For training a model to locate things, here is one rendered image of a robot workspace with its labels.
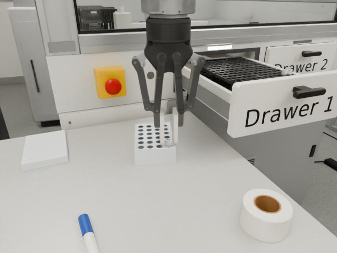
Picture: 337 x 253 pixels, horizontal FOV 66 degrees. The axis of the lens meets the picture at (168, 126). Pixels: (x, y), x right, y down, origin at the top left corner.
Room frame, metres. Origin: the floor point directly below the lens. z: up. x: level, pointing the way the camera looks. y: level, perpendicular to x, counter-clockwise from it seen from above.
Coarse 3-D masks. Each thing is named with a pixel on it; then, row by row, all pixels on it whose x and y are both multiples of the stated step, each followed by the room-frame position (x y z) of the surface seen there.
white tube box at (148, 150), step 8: (136, 128) 0.55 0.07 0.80; (144, 128) 0.55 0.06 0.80; (152, 128) 0.55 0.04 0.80; (168, 128) 0.55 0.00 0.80; (136, 136) 0.51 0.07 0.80; (144, 136) 0.51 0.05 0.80; (152, 136) 0.51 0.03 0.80; (168, 136) 0.51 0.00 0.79; (136, 144) 0.47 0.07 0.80; (144, 144) 0.47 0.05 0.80; (152, 144) 0.47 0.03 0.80; (136, 152) 0.45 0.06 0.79; (144, 152) 0.45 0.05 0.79; (152, 152) 0.45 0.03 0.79; (160, 152) 0.45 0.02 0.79; (168, 152) 0.45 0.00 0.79; (136, 160) 0.45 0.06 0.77; (144, 160) 0.45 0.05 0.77; (152, 160) 0.45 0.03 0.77; (160, 160) 0.45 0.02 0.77; (168, 160) 0.45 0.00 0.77
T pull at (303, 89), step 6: (294, 90) 0.49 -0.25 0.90; (300, 90) 0.47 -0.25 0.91; (306, 90) 0.47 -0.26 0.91; (312, 90) 0.47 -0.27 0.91; (318, 90) 0.48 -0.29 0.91; (324, 90) 0.48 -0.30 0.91; (294, 96) 0.46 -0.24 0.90; (300, 96) 0.46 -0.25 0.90; (306, 96) 0.47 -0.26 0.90; (312, 96) 0.47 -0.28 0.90
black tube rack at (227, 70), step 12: (216, 60) 0.79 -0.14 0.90; (228, 60) 0.79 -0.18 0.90; (240, 60) 0.79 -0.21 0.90; (204, 72) 0.77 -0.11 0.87; (216, 72) 0.65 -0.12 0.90; (228, 72) 0.65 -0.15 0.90; (240, 72) 0.65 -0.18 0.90; (252, 72) 0.65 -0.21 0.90; (264, 72) 0.66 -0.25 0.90; (276, 72) 0.65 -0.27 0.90; (228, 84) 0.64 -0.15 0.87
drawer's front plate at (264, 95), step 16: (256, 80) 0.48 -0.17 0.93; (272, 80) 0.48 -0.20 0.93; (288, 80) 0.50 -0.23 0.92; (304, 80) 0.51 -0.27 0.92; (320, 80) 0.53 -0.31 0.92; (336, 80) 0.54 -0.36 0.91; (240, 96) 0.46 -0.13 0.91; (256, 96) 0.47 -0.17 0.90; (272, 96) 0.48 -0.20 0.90; (288, 96) 0.50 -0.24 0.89; (320, 96) 0.53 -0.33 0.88; (336, 96) 0.55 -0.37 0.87; (240, 112) 0.46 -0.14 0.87; (256, 112) 0.47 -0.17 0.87; (272, 112) 0.49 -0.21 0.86; (304, 112) 0.52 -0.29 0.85; (320, 112) 0.54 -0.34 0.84; (336, 112) 0.56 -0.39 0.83; (240, 128) 0.46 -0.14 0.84; (256, 128) 0.47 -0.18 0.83; (272, 128) 0.49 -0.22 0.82
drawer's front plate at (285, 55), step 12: (276, 48) 0.84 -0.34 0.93; (288, 48) 0.86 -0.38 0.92; (300, 48) 0.88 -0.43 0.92; (312, 48) 0.90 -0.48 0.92; (324, 48) 0.92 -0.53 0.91; (276, 60) 0.85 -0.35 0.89; (288, 60) 0.86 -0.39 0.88; (300, 60) 0.88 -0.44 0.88; (312, 60) 0.90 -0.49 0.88; (324, 60) 0.92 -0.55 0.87; (300, 72) 0.89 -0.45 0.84; (312, 72) 0.91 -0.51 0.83
